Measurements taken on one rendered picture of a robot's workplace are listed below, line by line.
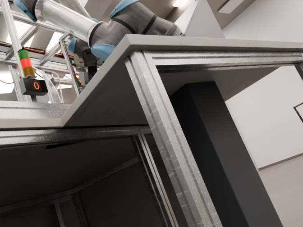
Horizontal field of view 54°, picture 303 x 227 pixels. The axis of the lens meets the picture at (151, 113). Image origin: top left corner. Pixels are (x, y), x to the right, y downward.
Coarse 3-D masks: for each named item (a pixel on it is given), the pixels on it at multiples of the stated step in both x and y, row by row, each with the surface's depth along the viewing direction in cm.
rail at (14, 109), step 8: (0, 104) 94; (8, 104) 96; (16, 104) 99; (24, 104) 101; (32, 104) 104; (40, 104) 106; (48, 104) 109; (56, 104) 112; (64, 104) 116; (0, 112) 93; (8, 112) 95; (16, 112) 97; (24, 112) 100; (32, 112) 102; (40, 112) 105; (48, 112) 108; (56, 112) 111; (64, 112) 114
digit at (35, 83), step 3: (33, 81) 145; (36, 81) 147; (33, 84) 144; (36, 84) 146; (39, 84) 147; (33, 87) 144; (36, 87) 145; (39, 87) 146; (36, 90) 144; (39, 90) 146
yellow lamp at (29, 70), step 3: (24, 69) 147; (27, 69) 147; (30, 69) 147; (24, 72) 147; (27, 72) 146; (30, 72) 147; (33, 72) 148; (24, 75) 147; (27, 75) 146; (33, 75) 147
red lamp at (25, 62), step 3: (21, 60) 148; (24, 60) 148; (27, 60) 149; (30, 60) 151; (21, 63) 148; (24, 63) 148; (27, 63) 148; (30, 63) 149; (24, 66) 147; (27, 66) 147; (30, 66) 148
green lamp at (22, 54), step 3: (18, 51) 150; (21, 51) 149; (24, 51) 150; (27, 51) 151; (18, 54) 150; (21, 54) 149; (24, 54) 149; (27, 54) 150; (21, 57) 149; (24, 57) 149; (27, 57) 149
